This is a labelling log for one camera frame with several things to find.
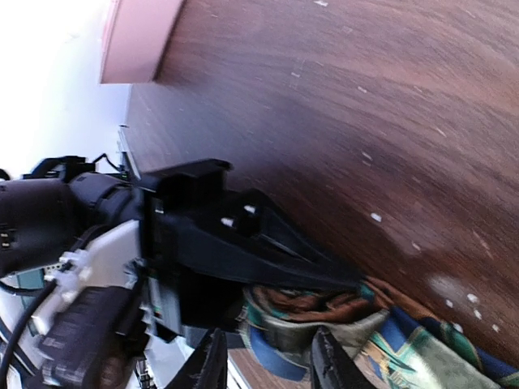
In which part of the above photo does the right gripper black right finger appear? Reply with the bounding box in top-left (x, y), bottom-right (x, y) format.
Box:
top-left (310, 326), bottom-right (375, 389)

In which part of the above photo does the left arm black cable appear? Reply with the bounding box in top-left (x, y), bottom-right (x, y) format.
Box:
top-left (0, 279), bottom-right (58, 389)

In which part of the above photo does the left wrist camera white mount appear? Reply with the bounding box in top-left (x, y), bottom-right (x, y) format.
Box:
top-left (22, 220), bottom-right (151, 388)

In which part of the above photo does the pink divided organizer box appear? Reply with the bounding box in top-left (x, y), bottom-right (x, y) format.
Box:
top-left (100, 0), bottom-right (183, 84)

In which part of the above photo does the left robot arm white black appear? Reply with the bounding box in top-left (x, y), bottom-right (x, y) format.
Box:
top-left (1, 156), bottom-right (362, 337)

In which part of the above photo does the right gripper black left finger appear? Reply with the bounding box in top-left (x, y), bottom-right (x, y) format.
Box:
top-left (165, 328), bottom-right (228, 389)

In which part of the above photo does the brown green patterned tie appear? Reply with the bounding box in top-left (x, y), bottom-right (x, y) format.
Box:
top-left (240, 277), bottom-right (518, 388)

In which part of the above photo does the aluminium front rail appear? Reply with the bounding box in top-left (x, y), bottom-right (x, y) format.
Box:
top-left (118, 124), bottom-right (141, 181)

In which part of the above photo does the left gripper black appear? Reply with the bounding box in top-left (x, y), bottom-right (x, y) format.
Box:
top-left (139, 159), bottom-right (363, 332)

